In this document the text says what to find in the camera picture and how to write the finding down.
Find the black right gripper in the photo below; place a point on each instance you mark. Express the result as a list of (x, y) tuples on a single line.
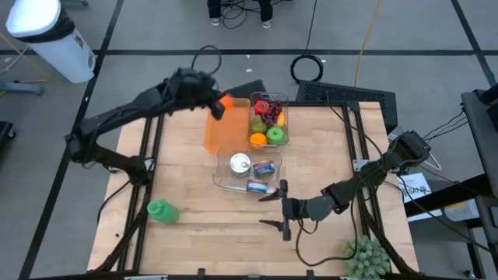
[(295, 209)]

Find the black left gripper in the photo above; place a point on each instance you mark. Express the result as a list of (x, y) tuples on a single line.
[(192, 89)]

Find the blue label salmon can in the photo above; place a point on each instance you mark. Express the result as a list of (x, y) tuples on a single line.
[(257, 186), (264, 168)]

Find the red toy pepper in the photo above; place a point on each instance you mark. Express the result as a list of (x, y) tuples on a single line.
[(261, 108)]

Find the toy orange fruit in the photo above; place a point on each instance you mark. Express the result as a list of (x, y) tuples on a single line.
[(258, 139)]

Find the dark red toy grapes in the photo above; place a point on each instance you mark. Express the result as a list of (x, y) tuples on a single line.
[(273, 112)]

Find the tuna can with barcode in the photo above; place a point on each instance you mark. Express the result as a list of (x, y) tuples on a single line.
[(240, 164)]

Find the green toy apple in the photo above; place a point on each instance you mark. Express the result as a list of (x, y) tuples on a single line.
[(276, 136)]

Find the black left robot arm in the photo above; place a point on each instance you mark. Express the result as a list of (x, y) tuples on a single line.
[(116, 116)]

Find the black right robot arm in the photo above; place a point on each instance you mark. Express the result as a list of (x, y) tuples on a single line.
[(350, 186)]

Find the small black floor panel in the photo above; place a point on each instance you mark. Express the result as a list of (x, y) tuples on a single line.
[(249, 89)]

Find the clear plastic fruit bin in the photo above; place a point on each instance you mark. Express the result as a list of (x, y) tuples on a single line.
[(254, 97)]

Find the green toy pear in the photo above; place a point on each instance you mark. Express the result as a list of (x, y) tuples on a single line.
[(257, 125)]

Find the yellow toy fruit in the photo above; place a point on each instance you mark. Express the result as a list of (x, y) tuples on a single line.
[(281, 120)]

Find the clear plastic can bin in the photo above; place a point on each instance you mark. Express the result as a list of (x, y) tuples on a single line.
[(223, 175)]

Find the potted green plant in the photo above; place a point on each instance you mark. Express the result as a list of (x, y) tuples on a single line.
[(367, 258)]

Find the person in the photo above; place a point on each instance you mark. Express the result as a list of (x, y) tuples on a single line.
[(214, 9)]

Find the green plastic squeeze bottle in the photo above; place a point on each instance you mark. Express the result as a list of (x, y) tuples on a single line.
[(163, 212)]

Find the white printed paper sheet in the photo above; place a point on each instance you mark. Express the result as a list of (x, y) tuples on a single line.
[(418, 186)]

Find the white trash can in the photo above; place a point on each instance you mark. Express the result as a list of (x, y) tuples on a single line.
[(50, 43)]

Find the grey cart base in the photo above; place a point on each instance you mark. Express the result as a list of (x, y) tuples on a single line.
[(23, 87)]

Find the black desk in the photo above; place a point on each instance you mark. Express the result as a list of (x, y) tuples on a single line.
[(478, 128)]

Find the black aluminium table frame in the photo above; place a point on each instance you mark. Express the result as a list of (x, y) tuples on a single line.
[(319, 104)]

